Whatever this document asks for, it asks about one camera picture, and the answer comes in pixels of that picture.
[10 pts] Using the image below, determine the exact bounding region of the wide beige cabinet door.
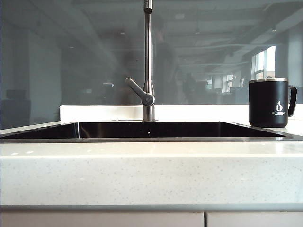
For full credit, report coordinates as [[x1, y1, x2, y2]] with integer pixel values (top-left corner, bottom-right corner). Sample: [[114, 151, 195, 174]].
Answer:
[[0, 211, 205, 227]]

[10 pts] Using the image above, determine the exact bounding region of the steel sink faucet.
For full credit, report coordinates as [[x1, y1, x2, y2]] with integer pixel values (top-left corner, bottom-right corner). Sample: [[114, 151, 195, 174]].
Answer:
[[142, 0, 156, 122]]

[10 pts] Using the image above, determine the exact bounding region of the steel faucet lever handle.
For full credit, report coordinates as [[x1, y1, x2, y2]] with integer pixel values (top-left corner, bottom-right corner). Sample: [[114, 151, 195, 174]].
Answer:
[[125, 77, 156, 106]]

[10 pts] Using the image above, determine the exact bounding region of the narrow beige cabinet door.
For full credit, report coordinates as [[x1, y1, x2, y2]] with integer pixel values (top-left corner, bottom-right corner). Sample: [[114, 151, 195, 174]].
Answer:
[[206, 212, 303, 227]]

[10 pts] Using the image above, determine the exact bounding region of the white backsplash ledge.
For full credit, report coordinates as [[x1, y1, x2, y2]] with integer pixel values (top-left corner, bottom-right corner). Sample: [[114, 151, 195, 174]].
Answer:
[[60, 104, 303, 123]]

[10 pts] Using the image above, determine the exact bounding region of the black mug with white print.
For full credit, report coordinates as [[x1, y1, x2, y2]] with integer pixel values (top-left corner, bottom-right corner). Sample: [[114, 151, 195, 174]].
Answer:
[[248, 77, 298, 128]]

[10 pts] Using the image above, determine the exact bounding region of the black sink basin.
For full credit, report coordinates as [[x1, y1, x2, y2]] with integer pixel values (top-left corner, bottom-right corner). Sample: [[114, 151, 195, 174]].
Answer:
[[0, 121, 303, 143]]

